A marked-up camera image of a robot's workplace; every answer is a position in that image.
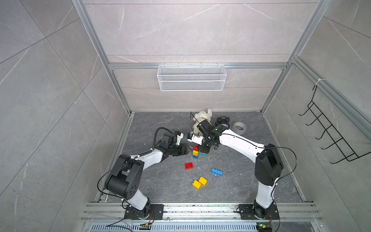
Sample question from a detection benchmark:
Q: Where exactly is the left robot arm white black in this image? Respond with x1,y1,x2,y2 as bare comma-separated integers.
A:
104,131,188,214

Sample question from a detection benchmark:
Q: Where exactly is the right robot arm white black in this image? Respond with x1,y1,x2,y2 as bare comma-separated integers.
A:
187,120,284,219

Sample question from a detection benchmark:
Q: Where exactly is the small red lego brick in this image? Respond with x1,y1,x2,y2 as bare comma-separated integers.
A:
185,162,194,170

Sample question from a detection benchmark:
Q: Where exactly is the long blue lego brick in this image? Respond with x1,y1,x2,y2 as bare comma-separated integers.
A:
211,168,223,177

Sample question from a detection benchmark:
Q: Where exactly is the black alarm clock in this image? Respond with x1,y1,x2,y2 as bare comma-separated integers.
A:
215,116,230,129

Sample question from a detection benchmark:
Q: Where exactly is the white plush dog toy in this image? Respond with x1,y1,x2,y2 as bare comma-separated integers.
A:
191,108,213,136

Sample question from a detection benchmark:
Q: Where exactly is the grey tape roll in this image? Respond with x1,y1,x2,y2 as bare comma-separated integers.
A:
232,121,246,135

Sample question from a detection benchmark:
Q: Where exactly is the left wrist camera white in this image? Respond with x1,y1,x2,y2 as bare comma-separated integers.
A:
174,131,184,146

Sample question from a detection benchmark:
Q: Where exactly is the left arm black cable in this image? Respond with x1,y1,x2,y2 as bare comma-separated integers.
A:
153,127,174,150

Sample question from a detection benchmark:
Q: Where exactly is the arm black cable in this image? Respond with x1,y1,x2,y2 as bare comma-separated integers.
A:
223,132,298,186
153,127,174,150

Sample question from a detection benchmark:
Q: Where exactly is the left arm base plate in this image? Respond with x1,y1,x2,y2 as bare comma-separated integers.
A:
124,204,164,220

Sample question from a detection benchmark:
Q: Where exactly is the white wire mesh basket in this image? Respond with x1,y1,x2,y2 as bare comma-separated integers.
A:
157,64,227,91

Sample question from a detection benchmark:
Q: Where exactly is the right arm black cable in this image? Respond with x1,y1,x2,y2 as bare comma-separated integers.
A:
223,132,298,186

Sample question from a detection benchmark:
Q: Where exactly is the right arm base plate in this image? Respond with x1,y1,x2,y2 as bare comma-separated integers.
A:
236,203,280,220

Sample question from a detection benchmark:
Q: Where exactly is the aluminium mounting rail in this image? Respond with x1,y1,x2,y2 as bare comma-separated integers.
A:
79,202,322,222

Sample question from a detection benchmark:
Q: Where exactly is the black wire hook rack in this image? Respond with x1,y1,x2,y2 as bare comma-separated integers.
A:
299,85,371,164

